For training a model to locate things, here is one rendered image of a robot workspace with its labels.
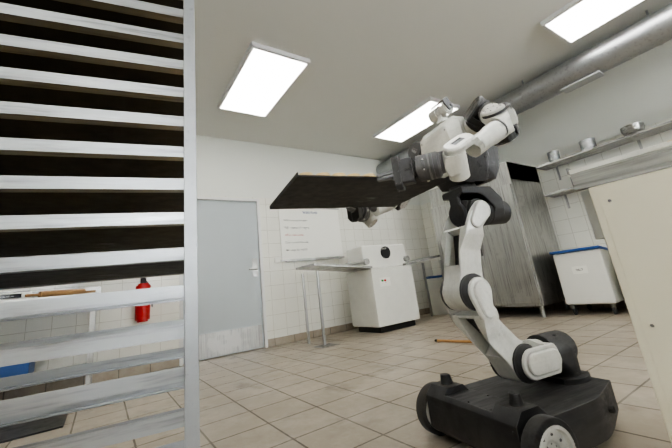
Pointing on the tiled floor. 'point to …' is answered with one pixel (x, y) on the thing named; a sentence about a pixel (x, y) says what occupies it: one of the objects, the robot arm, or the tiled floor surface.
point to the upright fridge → (514, 241)
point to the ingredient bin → (588, 277)
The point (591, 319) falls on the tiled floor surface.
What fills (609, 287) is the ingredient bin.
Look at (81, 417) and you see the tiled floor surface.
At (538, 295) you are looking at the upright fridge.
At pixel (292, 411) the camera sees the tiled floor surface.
